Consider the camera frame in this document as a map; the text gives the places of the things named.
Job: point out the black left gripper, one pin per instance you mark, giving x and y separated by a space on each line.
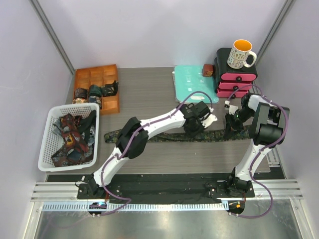
194 134

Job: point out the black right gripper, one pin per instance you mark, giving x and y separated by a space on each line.
231 126

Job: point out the dark floral patterned tie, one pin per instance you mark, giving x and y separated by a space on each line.
206 136

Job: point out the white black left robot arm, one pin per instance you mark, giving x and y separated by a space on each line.
132 139

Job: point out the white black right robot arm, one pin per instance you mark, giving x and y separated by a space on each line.
268 129

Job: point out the teal booklet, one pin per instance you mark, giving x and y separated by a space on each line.
188 79

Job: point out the black pink drawer organizer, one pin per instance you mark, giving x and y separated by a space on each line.
227 80

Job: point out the small brown box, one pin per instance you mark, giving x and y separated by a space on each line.
207 70

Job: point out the floral mug orange inside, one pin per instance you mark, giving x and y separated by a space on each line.
239 54

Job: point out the orange wooden compartment tray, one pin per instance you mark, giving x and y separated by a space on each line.
99 76

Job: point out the rolled navy dotted tie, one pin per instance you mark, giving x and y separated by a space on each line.
95 99

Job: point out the rolled dark green tie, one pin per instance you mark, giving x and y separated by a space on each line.
94 91

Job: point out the black tie in basket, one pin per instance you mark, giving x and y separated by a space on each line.
85 124

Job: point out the rolled brown tie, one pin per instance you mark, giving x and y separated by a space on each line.
80 93

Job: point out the rolled gold floral tie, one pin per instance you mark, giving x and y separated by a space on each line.
79 101

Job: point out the red patterned tie in basket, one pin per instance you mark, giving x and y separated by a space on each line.
75 150

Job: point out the white plastic basket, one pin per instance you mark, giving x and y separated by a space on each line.
51 142

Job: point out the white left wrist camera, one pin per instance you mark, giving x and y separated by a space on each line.
208 120

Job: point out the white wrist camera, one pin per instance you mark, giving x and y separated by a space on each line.
208 120
231 109

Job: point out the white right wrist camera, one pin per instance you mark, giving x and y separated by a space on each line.
231 109

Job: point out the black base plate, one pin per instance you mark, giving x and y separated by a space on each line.
166 188

